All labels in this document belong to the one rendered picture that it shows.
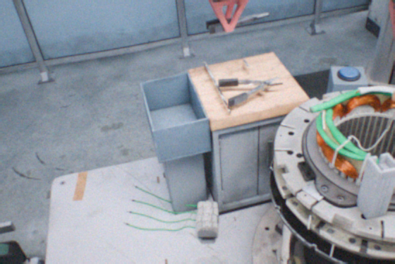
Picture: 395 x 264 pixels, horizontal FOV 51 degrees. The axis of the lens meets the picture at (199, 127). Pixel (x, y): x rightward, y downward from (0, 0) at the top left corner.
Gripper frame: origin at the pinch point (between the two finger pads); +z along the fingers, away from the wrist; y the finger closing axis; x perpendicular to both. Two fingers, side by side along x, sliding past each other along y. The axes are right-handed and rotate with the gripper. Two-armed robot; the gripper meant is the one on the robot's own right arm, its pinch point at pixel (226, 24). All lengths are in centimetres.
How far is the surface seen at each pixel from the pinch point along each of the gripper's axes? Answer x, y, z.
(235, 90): -0.2, 5.2, 12.0
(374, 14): 160, -166, 105
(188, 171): -12.4, 9.8, 27.1
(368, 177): 5.4, 41.2, 2.2
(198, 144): -10.1, 12.1, 17.8
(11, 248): -55, 5, 44
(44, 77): -74, -192, 117
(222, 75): -1.0, -0.6, 12.1
